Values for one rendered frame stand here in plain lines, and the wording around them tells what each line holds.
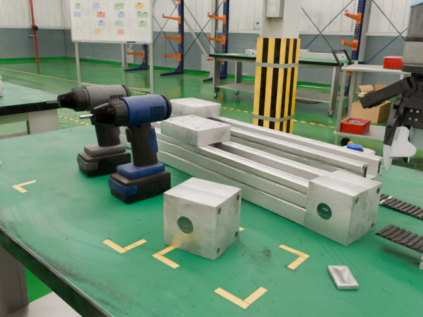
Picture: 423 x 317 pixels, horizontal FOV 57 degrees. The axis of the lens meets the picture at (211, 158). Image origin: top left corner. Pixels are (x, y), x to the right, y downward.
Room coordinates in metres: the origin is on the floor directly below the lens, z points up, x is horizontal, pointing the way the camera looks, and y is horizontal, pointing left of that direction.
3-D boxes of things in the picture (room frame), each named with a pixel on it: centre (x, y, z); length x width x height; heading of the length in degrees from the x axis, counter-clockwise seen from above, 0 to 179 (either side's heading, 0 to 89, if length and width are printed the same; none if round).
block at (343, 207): (0.68, -0.25, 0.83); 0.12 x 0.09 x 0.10; 131
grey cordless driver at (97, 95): (0.95, 0.30, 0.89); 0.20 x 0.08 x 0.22; 126
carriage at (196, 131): (1.01, 0.05, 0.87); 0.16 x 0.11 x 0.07; 41
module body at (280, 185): (1.01, 0.05, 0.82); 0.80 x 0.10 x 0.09; 41
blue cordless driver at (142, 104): (0.80, 0.18, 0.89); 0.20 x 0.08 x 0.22; 132
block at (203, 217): (0.62, 0.01, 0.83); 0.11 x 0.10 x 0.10; 150
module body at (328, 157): (1.13, -0.10, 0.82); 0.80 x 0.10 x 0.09; 41
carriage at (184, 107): (1.32, 0.07, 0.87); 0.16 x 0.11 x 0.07; 41
